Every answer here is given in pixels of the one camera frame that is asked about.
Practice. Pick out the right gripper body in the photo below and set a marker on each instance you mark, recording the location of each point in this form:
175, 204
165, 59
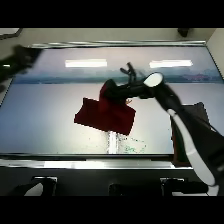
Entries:
115, 90

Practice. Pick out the red garment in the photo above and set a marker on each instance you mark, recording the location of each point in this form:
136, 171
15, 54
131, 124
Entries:
106, 116

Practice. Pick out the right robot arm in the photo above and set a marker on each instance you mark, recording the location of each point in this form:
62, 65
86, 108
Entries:
199, 136

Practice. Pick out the silver frame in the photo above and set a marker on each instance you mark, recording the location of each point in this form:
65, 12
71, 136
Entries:
100, 164

